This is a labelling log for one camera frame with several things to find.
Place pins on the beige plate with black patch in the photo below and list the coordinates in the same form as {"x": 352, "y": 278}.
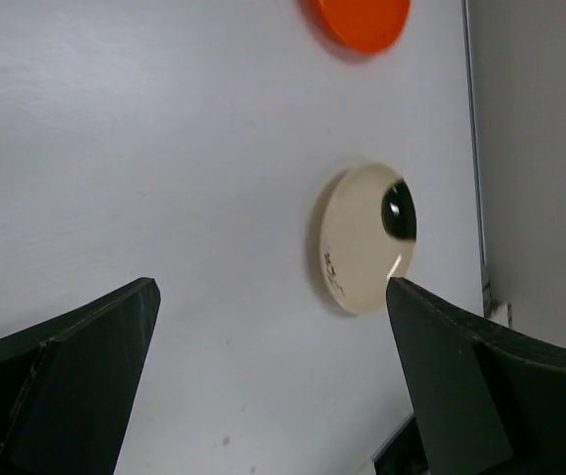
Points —
{"x": 363, "y": 232}

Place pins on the aluminium rail right edge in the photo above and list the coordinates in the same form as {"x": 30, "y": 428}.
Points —
{"x": 497, "y": 311}

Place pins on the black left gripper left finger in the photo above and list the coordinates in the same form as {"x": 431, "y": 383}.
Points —
{"x": 68, "y": 385}

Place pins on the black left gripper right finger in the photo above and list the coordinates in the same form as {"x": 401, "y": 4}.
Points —
{"x": 487, "y": 399}

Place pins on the orange plate far right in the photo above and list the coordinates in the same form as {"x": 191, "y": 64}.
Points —
{"x": 366, "y": 27}

